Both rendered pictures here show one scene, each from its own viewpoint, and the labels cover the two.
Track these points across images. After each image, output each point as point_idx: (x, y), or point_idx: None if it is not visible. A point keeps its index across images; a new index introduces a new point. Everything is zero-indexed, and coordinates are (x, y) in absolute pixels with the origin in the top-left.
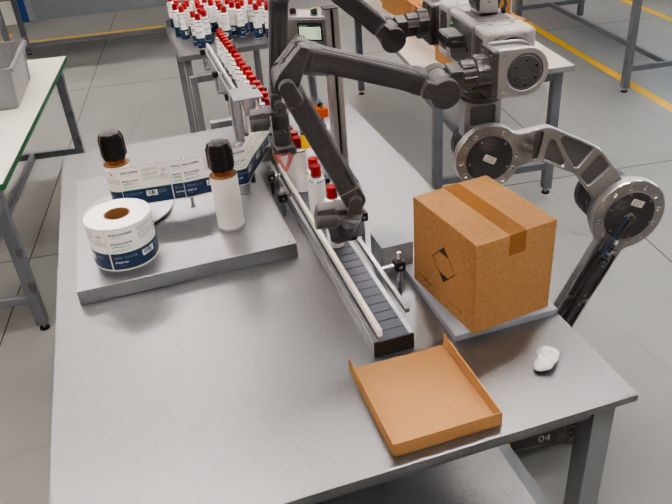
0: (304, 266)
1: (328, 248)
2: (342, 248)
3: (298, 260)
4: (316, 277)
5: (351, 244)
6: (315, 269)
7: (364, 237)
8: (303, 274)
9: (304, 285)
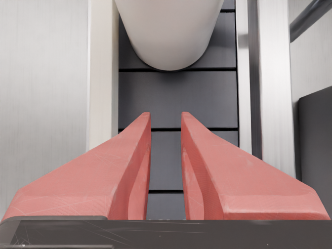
0: (38, 58)
1: (90, 125)
2: (189, 68)
3: (30, 9)
4: (58, 147)
5: (241, 51)
6: (70, 93)
7: (318, 17)
8: (19, 108)
9: (1, 181)
